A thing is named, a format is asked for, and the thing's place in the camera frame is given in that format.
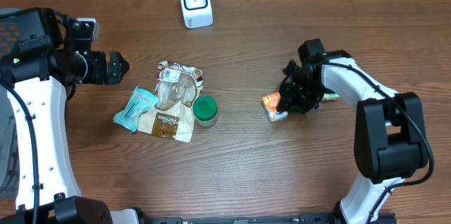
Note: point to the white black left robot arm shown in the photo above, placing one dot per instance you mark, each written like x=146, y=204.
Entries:
x=45, y=54

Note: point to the dark grey mesh basket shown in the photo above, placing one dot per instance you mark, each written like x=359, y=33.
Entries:
x=10, y=169

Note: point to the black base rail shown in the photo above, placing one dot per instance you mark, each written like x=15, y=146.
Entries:
x=246, y=220

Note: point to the orange tissue pack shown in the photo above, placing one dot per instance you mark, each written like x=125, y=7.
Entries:
x=270, y=103

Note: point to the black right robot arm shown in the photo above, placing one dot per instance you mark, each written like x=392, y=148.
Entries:
x=390, y=145

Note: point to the green lid clear jar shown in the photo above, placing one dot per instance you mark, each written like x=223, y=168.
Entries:
x=205, y=111

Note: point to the clear bag bread package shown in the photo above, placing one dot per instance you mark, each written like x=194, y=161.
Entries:
x=177, y=87

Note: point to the white barcode scanner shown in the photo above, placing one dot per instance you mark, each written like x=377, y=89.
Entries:
x=197, y=13

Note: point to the teal tissue pack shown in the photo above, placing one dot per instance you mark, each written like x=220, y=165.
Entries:
x=330, y=97

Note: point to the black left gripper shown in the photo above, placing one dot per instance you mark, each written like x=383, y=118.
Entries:
x=101, y=76

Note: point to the mint green wipes pack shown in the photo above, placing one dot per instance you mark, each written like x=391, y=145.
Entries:
x=140, y=102

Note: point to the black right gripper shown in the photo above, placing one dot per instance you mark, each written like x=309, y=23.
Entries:
x=294, y=103

